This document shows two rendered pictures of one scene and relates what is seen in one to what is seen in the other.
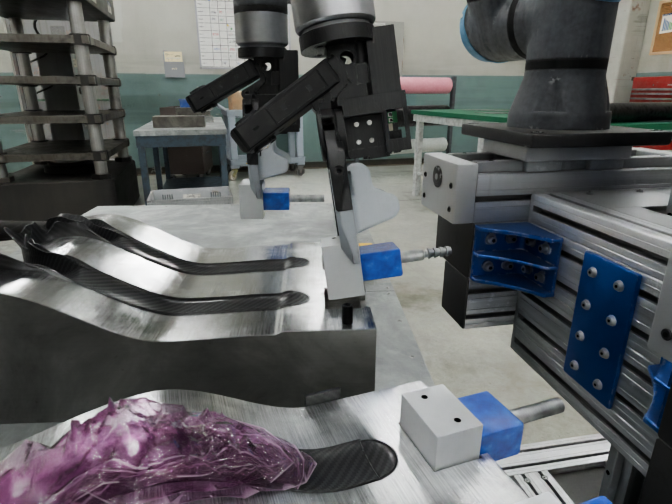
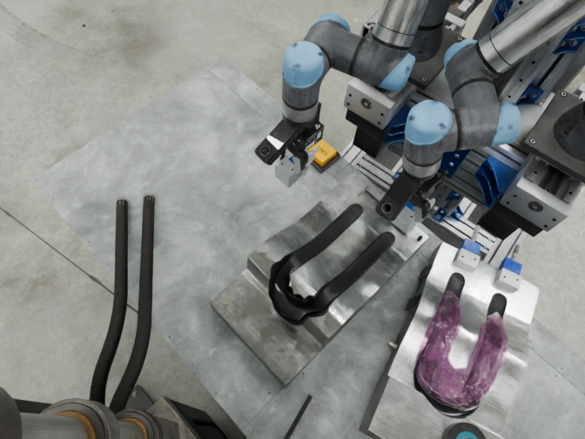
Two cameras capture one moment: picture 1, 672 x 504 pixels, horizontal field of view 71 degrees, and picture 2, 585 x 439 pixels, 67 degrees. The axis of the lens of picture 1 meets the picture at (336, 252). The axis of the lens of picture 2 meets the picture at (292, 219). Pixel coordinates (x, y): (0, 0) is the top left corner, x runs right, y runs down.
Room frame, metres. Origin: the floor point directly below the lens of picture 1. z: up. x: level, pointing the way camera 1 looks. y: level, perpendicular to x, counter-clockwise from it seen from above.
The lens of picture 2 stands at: (0.30, 0.55, 1.89)
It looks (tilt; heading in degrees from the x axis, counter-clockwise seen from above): 64 degrees down; 314
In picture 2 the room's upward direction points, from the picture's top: 5 degrees clockwise
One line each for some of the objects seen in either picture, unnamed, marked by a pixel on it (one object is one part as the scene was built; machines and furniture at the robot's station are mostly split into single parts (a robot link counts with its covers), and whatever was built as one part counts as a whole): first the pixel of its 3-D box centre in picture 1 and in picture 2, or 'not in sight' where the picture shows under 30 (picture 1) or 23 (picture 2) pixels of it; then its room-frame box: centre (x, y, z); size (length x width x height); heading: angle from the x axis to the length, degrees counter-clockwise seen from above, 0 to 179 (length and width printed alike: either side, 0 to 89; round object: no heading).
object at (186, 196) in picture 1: (191, 202); not in sight; (3.49, 1.10, 0.28); 0.61 x 0.41 x 0.15; 104
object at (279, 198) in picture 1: (283, 198); (299, 161); (0.73, 0.08, 0.93); 0.13 x 0.05 x 0.05; 93
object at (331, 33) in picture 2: not in sight; (331, 46); (0.75, 0.01, 1.25); 0.11 x 0.11 x 0.08; 23
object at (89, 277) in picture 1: (151, 260); (332, 260); (0.48, 0.20, 0.92); 0.35 x 0.16 x 0.09; 93
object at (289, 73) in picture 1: (269, 93); (299, 125); (0.73, 0.10, 1.09); 0.09 x 0.08 x 0.12; 93
